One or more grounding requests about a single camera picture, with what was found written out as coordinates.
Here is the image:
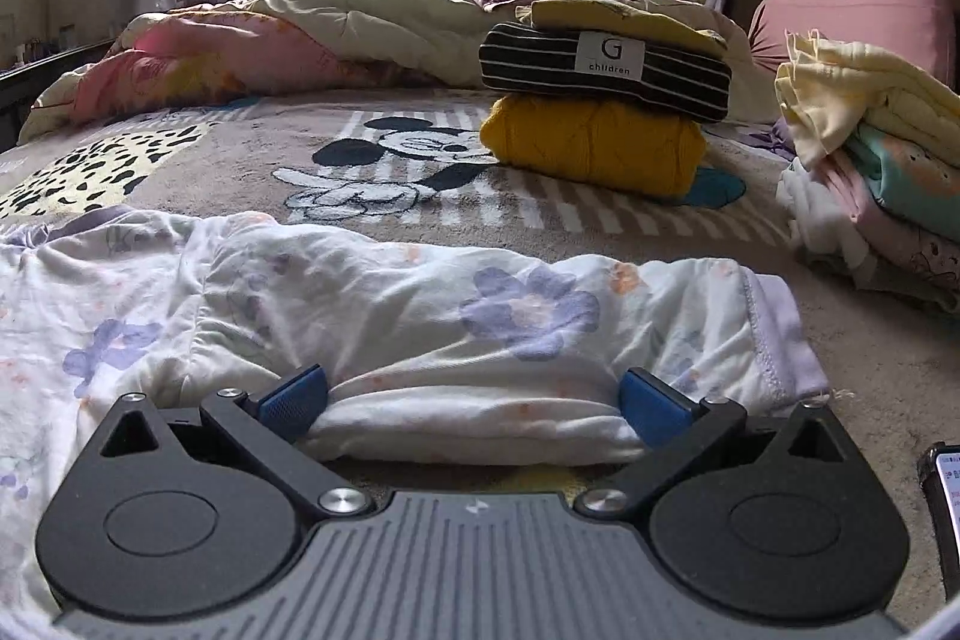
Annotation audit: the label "white floral garment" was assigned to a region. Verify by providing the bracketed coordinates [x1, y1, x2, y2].
[2, 209, 828, 638]

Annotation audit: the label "teal pink folded clothes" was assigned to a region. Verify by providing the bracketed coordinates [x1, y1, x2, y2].
[776, 124, 958, 317]

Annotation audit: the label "pale yellow folded clothes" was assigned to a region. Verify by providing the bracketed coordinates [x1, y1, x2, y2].
[775, 31, 960, 169]

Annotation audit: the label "smartphone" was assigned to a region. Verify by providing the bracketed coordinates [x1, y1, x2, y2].
[918, 442, 960, 601]

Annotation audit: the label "mustard folded garment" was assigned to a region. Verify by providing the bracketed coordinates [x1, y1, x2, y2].
[480, 94, 706, 200]

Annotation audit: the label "Mickey Mouse bed blanket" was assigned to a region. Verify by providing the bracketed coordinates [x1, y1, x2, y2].
[2, 89, 958, 626]

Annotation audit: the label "black striped folded garment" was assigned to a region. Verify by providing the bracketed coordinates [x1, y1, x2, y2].
[478, 23, 732, 124]

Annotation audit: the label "yellow folded garment top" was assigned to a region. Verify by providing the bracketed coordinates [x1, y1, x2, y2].
[516, 0, 727, 58]

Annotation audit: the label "floral pink yellow quilt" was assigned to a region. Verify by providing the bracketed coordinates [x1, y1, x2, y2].
[18, 0, 776, 143]

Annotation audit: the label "pink pillow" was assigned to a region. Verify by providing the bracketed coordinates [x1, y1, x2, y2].
[748, 0, 957, 86]

